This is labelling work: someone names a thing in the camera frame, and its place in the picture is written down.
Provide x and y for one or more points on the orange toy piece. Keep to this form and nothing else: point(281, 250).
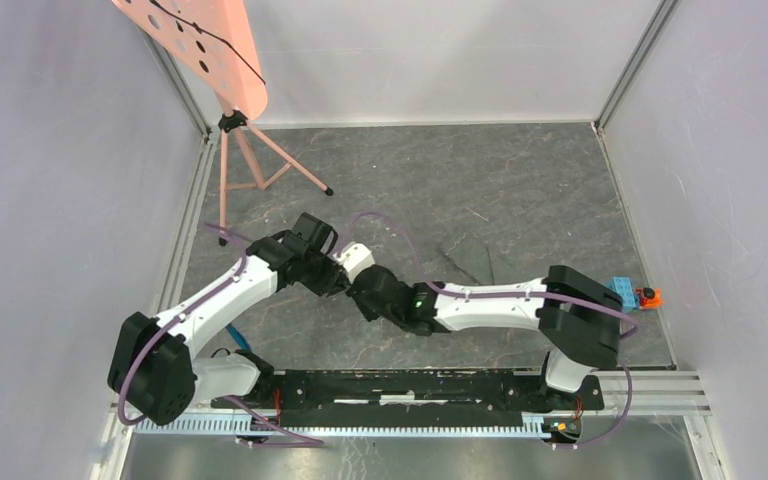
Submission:
point(648, 298)

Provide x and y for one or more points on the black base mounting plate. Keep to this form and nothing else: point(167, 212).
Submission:
point(416, 398)

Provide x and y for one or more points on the blue toy brick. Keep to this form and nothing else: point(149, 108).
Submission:
point(622, 286)

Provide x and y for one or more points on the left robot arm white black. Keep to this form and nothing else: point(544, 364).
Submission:
point(155, 370)

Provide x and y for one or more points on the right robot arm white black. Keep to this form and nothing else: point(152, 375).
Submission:
point(580, 317)

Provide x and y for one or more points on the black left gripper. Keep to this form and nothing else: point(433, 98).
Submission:
point(329, 284)

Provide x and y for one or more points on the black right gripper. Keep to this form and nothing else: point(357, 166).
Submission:
point(368, 312)

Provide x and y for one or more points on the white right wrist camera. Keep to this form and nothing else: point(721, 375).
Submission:
point(354, 258)

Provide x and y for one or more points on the pink music stand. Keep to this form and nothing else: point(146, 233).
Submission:
point(214, 40)

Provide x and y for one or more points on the grey cloth napkin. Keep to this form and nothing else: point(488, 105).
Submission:
point(477, 261)

